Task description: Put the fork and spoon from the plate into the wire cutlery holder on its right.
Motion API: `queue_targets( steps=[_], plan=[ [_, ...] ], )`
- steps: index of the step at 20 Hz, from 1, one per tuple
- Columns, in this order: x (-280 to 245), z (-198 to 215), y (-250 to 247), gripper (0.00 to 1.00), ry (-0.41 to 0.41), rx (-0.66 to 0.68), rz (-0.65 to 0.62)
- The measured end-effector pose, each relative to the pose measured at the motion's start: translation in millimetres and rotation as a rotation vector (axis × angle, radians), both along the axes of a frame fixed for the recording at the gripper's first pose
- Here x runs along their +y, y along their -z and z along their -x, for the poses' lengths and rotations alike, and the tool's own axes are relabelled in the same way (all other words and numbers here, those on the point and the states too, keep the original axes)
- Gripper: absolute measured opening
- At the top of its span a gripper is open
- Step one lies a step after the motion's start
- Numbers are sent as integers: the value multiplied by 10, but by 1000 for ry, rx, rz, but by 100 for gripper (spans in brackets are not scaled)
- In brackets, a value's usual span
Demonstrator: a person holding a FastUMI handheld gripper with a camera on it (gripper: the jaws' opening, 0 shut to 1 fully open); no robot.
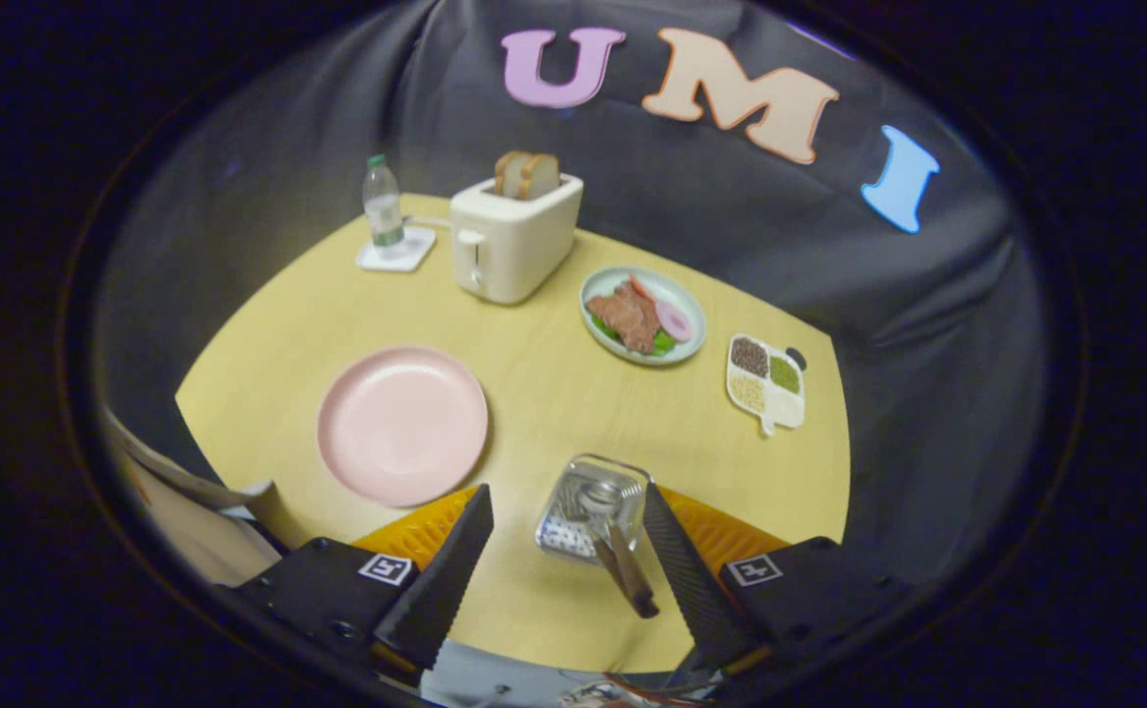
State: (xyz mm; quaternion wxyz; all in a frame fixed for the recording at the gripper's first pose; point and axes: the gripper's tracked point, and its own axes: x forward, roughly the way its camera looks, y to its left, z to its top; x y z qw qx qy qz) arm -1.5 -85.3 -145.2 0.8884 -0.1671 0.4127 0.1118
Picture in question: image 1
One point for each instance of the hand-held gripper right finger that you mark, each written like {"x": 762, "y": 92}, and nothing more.
{"x": 692, "y": 580}

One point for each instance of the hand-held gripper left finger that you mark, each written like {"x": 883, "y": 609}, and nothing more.
{"x": 441, "y": 580}

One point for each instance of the pink round plate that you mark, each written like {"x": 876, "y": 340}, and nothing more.
{"x": 401, "y": 425}

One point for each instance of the white divided grain dish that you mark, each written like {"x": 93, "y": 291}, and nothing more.
{"x": 780, "y": 403}

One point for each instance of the green lettuce leaf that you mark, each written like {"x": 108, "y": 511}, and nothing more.
{"x": 665, "y": 344}

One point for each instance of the pink ham slice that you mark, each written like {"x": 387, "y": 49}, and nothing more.
{"x": 674, "y": 321}

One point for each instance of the brown meat slice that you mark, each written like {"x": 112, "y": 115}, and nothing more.
{"x": 623, "y": 317}

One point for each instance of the pale green oval plate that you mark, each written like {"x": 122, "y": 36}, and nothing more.
{"x": 677, "y": 290}

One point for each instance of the red carrot slice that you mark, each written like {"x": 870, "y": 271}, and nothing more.
{"x": 640, "y": 287}

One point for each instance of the white square coaster tray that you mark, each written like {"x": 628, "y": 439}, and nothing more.
{"x": 414, "y": 251}

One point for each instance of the cream white toaster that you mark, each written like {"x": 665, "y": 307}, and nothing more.
{"x": 519, "y": 246}

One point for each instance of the clear green capped water bottle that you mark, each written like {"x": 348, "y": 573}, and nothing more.
{"x": 384, "y": 211}

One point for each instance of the black backdrop cloth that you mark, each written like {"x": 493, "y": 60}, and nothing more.
{"x": 269, "y": 197}

